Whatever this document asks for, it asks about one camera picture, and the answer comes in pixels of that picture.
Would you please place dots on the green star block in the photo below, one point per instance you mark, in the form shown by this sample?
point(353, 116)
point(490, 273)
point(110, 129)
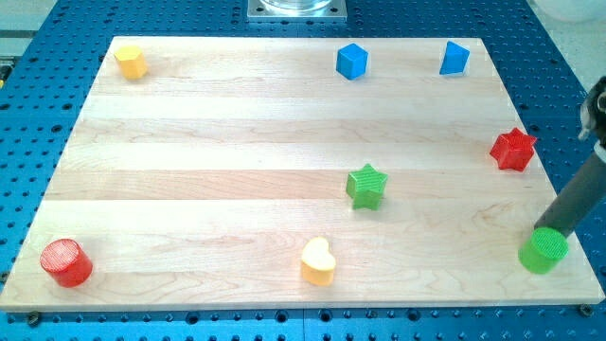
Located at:
point(366, 187)

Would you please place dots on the red star block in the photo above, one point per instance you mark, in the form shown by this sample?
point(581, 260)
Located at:
point(513, 150)

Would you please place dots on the yellow heart block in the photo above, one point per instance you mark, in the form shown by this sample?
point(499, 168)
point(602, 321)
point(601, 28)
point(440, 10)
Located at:
point(317, 262)

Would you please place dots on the wooden board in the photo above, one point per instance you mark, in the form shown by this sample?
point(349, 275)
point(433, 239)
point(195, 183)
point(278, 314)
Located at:
point(198, 186)

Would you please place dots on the blue cube block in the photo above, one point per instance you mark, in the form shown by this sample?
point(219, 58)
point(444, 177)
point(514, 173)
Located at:
point(351, 61)

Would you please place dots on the blue trapezoid block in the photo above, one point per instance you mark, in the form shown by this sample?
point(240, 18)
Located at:
point(455, 59)

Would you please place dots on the yellow hexagon block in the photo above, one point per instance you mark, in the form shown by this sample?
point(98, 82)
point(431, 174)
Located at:
point(131, 62)

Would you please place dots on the red cylinder block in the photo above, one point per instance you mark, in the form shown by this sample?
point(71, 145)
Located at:
point(66, 262)

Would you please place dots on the green cylinder block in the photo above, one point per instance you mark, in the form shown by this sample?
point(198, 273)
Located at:
point(543, 250)

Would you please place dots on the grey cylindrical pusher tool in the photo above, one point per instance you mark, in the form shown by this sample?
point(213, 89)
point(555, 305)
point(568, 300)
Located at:
point(583, 192)

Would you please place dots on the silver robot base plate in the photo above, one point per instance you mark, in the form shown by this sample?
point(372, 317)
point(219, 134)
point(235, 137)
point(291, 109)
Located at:
point(291, 10)

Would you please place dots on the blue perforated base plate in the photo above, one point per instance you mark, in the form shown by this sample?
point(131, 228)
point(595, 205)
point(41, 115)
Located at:
point(47, 87)

